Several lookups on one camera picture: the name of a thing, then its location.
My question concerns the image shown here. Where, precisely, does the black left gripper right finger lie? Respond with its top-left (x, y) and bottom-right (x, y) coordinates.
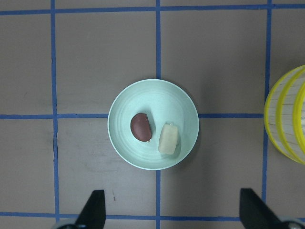
top-left (239, 188), bottom-right (284, 229)

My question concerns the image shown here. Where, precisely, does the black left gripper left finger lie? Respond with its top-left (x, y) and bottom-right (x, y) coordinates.
top-left (75, 190), bottom-right (105, 229)

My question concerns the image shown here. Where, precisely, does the dark red bun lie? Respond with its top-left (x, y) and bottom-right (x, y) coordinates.
top-left (130, 113), bottom-right (152, 142)

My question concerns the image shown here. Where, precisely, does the yellow top steamer layer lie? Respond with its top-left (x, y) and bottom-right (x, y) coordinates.
top-left (264, 65), bottom-right (305, 164)

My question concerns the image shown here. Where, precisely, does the white rectangular bun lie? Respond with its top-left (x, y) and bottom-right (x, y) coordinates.
top-left (158, 124), bottom-right (179, 155)

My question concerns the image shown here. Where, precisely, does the light green round plate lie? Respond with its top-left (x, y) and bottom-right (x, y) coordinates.
top-left (108, 79), bottom-right (200, 170)

